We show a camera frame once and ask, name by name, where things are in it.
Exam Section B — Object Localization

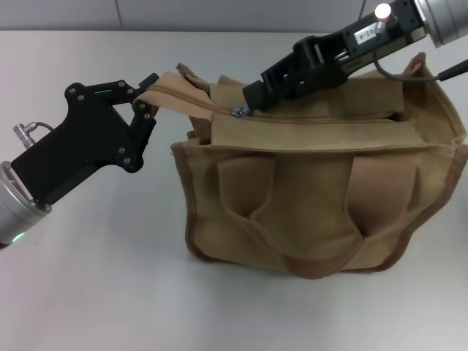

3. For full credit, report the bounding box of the khaki canvas food bag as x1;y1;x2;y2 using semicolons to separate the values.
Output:
140;52;468;282

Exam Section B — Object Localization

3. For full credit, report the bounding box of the left gripper cable with connector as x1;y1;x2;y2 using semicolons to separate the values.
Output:
12;122;56;142

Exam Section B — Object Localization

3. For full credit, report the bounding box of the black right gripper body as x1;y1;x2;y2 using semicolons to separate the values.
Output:
292;0;428;98

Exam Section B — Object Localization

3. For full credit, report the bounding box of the right gripper cable with connector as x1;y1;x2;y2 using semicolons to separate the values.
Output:
374;2;468;82

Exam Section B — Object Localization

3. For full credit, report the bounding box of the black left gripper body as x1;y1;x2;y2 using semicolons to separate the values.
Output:
10;78;146;205

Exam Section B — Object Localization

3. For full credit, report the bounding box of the gripper cable with connector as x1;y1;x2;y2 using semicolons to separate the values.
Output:
12;122;56;142
374;2;468;82

